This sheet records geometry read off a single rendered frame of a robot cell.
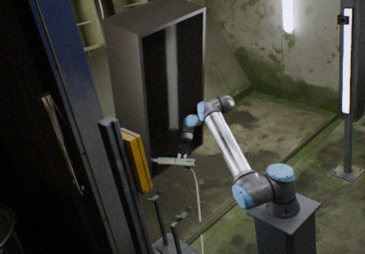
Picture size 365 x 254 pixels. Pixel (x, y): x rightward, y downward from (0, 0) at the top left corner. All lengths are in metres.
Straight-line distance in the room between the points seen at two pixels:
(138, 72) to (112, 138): 1.16
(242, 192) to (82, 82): 1.00
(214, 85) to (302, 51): 1.03
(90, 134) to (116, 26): 0.84
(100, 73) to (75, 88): 2.21
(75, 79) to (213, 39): 3.23
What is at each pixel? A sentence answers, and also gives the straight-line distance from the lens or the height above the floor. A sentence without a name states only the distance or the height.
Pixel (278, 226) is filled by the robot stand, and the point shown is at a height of 0.64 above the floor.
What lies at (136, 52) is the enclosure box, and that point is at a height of 1.52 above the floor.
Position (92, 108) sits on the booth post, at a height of 1.48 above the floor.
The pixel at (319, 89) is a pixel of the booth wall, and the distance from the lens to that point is 4.64.
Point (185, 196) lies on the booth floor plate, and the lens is 3.68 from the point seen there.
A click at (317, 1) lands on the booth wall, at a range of 4.32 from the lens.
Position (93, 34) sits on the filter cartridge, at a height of 1.38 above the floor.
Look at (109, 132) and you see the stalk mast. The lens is 1.56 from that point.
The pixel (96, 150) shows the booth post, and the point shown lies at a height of 1.26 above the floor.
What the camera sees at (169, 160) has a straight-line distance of 3.21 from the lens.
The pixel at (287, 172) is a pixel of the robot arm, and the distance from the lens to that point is 2.37.
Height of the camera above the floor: 2.33
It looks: 28 degrees down
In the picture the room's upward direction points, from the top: 11 degrees counter-clockwise
